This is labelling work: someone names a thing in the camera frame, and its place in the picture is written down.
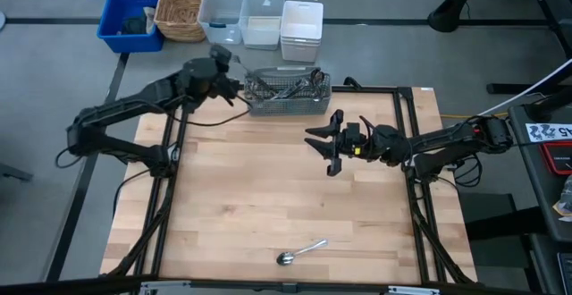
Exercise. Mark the wicker basket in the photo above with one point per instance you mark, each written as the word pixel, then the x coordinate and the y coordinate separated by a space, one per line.
pixel 179 13

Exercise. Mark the dark cloth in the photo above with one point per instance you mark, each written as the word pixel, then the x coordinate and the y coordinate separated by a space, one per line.
pixel 133 27

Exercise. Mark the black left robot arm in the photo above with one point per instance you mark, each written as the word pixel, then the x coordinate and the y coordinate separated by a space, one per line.
pixel 134 103

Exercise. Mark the clear bin with blue latch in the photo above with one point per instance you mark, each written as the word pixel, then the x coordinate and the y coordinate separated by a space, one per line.
pixel 221 9

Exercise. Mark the black stand foot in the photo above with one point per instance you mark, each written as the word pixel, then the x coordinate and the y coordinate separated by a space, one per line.
pixel 15 173
pixel 514 88

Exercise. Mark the red device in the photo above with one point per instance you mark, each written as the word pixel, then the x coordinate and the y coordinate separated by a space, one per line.
pixel 558 156

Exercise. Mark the clear plastic bin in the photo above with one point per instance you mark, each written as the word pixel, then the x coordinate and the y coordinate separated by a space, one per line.
pixel 250 0

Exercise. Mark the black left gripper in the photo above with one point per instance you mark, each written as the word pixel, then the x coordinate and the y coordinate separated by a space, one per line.
pixel 201 78

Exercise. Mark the grey plastic cutlery basket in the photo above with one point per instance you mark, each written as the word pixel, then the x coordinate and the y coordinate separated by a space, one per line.
pixel 290 105

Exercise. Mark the light wooden board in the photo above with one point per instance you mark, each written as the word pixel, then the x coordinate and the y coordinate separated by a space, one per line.
pixel 263 31

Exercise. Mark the blue plastic bin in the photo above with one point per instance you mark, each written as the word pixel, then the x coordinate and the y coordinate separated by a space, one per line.
pixel 116 36

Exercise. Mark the black side table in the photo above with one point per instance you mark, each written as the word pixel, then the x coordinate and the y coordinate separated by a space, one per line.
pixel 532 174

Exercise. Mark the black keyboard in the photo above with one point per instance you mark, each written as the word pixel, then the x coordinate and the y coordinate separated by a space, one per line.
pixel 566 272

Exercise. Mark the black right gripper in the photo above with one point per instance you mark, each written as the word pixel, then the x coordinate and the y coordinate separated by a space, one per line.
pixel 355 140

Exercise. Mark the plastic bag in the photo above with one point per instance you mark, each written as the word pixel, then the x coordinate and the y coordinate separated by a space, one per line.
pixel 565 201

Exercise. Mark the white cloth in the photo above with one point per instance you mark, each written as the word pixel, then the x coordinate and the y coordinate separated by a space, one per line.
pixel 149 18

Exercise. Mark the silver spoon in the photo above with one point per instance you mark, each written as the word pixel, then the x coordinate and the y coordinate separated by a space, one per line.
pixel 285 258
pixel 317 78

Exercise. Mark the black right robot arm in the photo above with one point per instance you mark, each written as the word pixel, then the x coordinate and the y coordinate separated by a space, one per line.
pixel 447 143

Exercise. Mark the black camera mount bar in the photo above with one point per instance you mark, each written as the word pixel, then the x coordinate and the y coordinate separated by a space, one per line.
pixel 250 284

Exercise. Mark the white plastic bin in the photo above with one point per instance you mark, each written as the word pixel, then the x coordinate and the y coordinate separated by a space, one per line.
pixel 301 22

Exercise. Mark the white printed tag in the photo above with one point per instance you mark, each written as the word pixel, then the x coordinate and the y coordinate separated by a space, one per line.
pixel 545 132

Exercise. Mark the black stool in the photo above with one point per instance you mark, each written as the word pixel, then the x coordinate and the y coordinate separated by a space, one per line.
pixel 491 214

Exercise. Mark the black aluminium table frame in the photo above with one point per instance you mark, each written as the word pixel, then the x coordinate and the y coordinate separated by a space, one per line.
pixel 402 107

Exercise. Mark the black stand pole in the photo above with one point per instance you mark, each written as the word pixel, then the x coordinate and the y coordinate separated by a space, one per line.
pixel 451 9

